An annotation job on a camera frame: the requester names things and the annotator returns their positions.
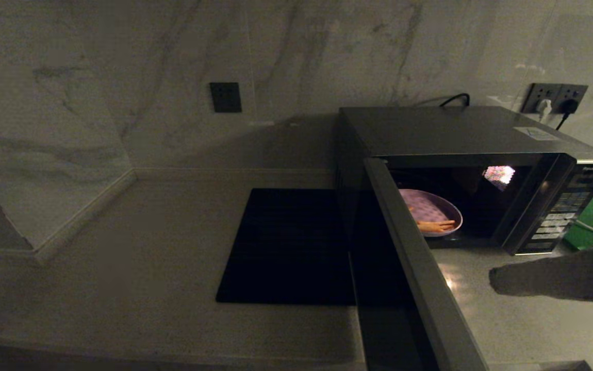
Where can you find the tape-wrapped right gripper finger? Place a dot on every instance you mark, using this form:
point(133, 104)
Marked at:
point(575, 291)
point(575, 265)

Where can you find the purple plate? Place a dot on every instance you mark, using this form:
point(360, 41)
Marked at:
point(430, 206)

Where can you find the silver microwave oven body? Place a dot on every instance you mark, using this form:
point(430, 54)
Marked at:
point(456, 129)

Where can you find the black power plug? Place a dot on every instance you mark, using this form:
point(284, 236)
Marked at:
point(570, 105)

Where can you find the white power plug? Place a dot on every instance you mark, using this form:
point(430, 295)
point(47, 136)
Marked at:
point(545, 107)

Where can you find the black glass induction cooktop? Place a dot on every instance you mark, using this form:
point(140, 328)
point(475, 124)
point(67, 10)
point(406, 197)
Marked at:
point(286, 247)

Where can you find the grey double wall outlet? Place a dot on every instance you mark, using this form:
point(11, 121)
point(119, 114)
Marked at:
point(553, 91)

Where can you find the black blank wall panel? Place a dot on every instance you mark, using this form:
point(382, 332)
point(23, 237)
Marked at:
point(225, 97)

